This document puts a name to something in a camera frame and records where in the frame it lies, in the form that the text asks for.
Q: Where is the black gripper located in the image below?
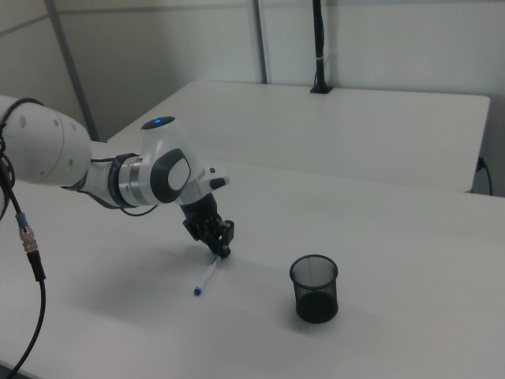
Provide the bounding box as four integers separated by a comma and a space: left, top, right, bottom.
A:
181, 195, 237, 261

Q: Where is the grey slanted partition post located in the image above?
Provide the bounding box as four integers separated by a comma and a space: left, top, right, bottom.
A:
43, 0, 100, 142

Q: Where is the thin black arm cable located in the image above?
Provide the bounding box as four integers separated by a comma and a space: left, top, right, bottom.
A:
61, 156, 159, 217

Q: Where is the thick black cable with connector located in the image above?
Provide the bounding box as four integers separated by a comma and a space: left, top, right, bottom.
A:
0, 97, 49, 379

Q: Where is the grey upright partition post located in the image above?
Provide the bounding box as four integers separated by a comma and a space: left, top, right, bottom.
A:
251, 0, 273, 84

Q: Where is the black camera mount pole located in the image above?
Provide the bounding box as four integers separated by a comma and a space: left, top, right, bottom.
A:
309, 0, 335, 95

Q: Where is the black cable with blue plug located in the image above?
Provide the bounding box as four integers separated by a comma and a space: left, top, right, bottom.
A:
476, 156, 494, 197

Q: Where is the white side table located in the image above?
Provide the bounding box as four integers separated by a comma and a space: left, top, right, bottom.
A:
106, 80, 492, 194

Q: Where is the black mesh pen cup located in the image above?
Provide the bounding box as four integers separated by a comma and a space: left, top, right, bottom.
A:
289, 254, 340, 325

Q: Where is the blue and white marker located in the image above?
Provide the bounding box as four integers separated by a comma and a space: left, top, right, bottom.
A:
192, 254, 221, 297

